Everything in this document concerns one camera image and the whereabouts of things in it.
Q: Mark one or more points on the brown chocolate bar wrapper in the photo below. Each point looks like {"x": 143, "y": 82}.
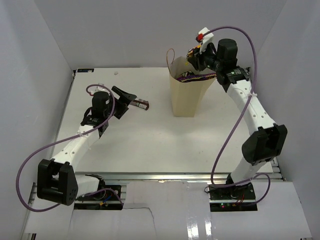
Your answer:
{"x": 140, "y": 103}

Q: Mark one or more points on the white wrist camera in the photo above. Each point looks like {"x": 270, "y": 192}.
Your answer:
{"x": 204, "y": 38}
{"x": 100, "y": 88}

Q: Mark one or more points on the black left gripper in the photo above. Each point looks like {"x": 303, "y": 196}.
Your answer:
{"x": 124, "y": 100}

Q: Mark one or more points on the left blue table label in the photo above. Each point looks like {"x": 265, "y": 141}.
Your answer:
{"x": 85, "y": 70}

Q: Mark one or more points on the beige paper bag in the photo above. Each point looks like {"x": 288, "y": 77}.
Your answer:
{"x": 186, "y": 97}

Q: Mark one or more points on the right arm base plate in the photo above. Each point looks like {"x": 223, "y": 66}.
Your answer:
{"x": 233, "y": 199}

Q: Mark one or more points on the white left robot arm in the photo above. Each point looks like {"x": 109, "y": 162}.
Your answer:
{"x": 56, "y": 178}

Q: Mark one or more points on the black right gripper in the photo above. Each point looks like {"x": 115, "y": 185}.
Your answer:
{"x": 197, "y": 63}

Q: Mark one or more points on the yellow M&M's packet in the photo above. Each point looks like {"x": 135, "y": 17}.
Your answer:
{"x": 195, "y": 51}

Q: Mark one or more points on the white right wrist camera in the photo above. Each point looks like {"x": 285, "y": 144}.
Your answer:
{"x": 204, "y": 38}

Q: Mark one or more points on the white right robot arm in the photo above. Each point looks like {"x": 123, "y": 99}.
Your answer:
{"x": 266, "y": 138}

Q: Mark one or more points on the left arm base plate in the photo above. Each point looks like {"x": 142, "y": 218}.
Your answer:
{"x": 104, "y": 194}

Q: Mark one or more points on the aluminium front rail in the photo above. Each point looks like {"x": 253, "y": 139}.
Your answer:
{"x": 168, "y": 176}

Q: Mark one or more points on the dark purple nut snack bag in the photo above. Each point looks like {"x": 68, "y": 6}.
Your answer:
{"x": 190, "y": 76}

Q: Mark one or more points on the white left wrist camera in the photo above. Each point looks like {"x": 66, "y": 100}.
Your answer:
{"x": 100, "y": 88}

